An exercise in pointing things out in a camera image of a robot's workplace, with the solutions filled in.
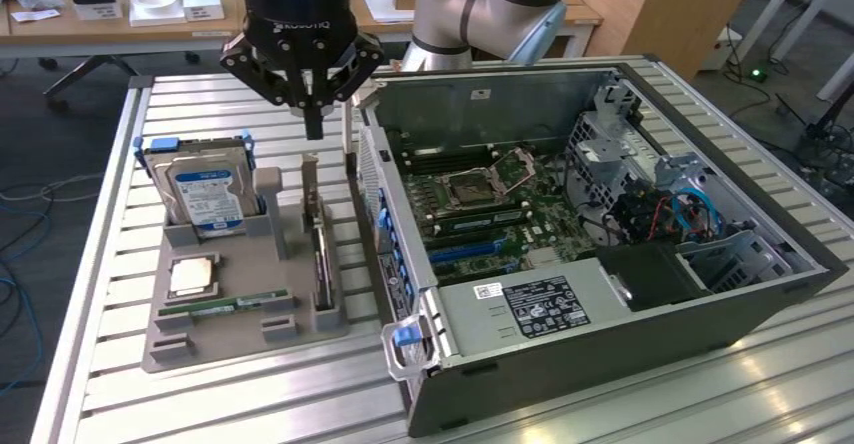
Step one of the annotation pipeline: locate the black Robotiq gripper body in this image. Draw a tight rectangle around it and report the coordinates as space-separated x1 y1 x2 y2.
237 0 361 80

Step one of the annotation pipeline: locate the black graphics card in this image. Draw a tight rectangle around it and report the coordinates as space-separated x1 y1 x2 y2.
299 152 336 311

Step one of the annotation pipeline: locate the wooden desk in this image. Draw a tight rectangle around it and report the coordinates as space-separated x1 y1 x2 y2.
0 0 245 73
236 0 606 73

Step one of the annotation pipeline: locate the stack of white papers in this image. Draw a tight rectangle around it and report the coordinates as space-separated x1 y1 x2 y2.
360 0 419 24

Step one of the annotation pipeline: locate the small white box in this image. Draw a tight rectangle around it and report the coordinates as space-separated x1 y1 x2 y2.
180 0 224 23

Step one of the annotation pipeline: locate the flat white box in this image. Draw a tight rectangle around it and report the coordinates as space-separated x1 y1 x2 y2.
127 1 188 29

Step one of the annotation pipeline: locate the hard disk in blue caddy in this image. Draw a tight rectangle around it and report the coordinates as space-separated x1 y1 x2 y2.
132 131 265 240

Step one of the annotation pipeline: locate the black and white box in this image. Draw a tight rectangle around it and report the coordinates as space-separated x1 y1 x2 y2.
68 0 124 21

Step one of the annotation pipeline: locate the black chair base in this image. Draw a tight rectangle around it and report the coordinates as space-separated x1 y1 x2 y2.
39 53 141 113

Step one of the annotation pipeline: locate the CPU socket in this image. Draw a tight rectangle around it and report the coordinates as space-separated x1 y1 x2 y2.
439 167 512 213

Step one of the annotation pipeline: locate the metal socket cover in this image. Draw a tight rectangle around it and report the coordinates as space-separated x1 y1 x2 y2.
491 147 540 193

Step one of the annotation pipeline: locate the white paper slip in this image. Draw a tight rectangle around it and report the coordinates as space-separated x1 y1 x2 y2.
9 8 61 23

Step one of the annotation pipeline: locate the grey parts rack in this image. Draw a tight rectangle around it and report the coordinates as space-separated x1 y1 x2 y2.
143 166 352 374

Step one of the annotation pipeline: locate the blue expansion slot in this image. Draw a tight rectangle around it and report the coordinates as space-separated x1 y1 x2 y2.
424 240 507 266

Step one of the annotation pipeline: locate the green motherboard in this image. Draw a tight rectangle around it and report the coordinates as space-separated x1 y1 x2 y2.
385 131 602 288

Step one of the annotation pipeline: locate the silver drive cage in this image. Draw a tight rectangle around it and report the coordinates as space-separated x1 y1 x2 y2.
566 111 668 200

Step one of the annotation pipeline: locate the silver CPU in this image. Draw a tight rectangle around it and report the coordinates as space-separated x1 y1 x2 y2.
169 257 216 298

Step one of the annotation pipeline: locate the green RAM stick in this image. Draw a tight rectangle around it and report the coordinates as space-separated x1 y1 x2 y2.
159 289 292 318

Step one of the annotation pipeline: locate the wooden cabinet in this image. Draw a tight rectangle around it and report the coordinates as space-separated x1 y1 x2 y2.
583 0 766 80

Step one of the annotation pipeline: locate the grey power supply unit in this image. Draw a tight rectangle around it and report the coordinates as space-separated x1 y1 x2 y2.
417 258 632 368

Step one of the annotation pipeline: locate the white box with red dot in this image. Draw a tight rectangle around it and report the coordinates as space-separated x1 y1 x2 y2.
706 26 746 73

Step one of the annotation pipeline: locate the silver disk bay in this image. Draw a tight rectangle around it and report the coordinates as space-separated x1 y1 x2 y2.
676 231 795 290

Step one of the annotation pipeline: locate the open dark PC case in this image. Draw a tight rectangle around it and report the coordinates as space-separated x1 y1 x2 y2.
339 61 852 439

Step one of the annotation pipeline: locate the black tripod stand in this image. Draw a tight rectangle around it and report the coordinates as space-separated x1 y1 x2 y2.
776 78 854 185

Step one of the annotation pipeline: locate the white floor cable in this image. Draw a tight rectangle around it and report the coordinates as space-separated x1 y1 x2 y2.
0 173 101 203

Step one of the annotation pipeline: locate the black wire bundle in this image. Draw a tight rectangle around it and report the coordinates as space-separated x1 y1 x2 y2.
610 193 659 243

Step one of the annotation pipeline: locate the red wire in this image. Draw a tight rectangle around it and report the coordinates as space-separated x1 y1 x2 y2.
652 198 675 238

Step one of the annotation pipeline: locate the blue wire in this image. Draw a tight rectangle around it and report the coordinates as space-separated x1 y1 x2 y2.
666 191 726 240

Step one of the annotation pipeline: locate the blue floor cable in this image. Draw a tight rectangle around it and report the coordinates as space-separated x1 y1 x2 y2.
0 203 52 395

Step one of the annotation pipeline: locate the white table frame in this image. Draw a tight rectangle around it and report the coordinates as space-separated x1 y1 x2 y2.
732 0 854 103

